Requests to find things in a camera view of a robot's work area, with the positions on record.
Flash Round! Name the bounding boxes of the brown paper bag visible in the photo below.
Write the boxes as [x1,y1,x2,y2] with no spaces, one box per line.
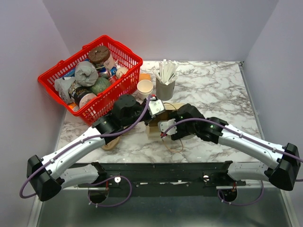
[146,102,185,153]

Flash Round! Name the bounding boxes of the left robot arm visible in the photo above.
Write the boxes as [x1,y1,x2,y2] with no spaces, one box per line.
[26,95,165,201]

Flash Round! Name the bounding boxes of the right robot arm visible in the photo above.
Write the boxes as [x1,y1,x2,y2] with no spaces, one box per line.
[169,104,302,191]

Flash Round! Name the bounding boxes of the grey straw holder cup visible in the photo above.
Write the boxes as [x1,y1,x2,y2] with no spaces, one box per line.
[156,79,175,101]

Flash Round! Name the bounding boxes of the white paper cup stack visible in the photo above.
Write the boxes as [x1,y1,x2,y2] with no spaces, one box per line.
[137,79,153,100]

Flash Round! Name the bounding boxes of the orange sponge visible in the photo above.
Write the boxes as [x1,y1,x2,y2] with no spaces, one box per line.
[139,73,151,81]

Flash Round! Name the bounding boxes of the cardboard cup carrier tray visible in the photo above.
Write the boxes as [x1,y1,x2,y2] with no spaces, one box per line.
[101,137,120,151]

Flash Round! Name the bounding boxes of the white paper straws bundle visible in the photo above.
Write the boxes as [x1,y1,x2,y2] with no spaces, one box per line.
[152,59,179,85]

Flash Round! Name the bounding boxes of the green avocado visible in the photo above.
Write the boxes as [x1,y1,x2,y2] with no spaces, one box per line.
[89,77,111,95]

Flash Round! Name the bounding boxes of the red plastic basket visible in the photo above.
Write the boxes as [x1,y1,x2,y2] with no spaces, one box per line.
[38,35,143,125]

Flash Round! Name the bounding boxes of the black printed paper cup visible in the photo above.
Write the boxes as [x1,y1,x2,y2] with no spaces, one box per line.
[69,87,97,109]

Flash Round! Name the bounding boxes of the grey crumpled paper bag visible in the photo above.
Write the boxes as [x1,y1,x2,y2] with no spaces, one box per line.
[74,61,98,87]

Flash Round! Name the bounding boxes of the brown lidded ice cream tub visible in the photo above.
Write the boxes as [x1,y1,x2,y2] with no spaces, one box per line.
[88,45,110,64]

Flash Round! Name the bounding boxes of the white crumpled paper wrapper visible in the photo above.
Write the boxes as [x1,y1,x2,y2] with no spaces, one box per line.
[54,77,75,104]

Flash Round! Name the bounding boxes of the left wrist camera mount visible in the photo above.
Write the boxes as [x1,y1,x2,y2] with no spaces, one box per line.
[148,95,166,118]

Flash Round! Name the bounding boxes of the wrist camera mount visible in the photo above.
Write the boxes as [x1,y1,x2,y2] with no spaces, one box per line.
[148,95,166,118]
[158,119,177,136]

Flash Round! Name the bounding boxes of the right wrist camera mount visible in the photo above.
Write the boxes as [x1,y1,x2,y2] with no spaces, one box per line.
[158,119,177,136]

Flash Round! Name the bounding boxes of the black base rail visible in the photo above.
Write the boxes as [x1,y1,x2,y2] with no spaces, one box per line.
[89,161,246,199]

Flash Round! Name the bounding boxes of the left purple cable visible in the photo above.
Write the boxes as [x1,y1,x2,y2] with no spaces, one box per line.
[19,94,157,208]

